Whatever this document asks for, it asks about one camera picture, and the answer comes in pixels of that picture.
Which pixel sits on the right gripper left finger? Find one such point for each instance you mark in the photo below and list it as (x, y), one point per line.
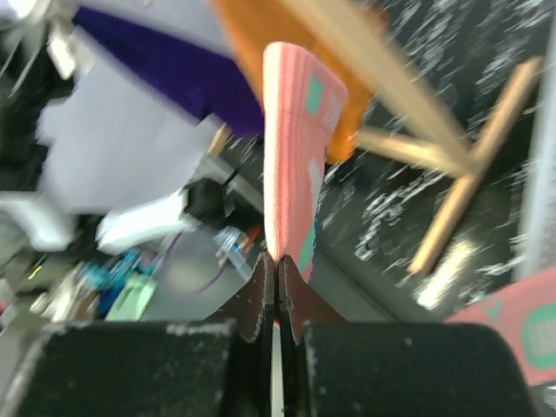
(220, 366)

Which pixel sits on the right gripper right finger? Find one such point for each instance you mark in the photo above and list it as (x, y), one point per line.
(332, 367)

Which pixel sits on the pink patterned sock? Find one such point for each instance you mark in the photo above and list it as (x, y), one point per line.
(302, 101)
(523, 313)

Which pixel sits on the purple sock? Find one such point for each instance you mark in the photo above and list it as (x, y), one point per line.
(200, 81)

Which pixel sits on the orange sock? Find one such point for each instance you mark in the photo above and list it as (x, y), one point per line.
(250, 25)

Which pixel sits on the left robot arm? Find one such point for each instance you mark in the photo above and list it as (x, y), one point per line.
(50, 230)

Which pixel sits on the white plastic basket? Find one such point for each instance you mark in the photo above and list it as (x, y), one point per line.
(537, 225)

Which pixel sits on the wooden clothes rack frame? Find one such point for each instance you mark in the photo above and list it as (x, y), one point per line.
(405, 120)

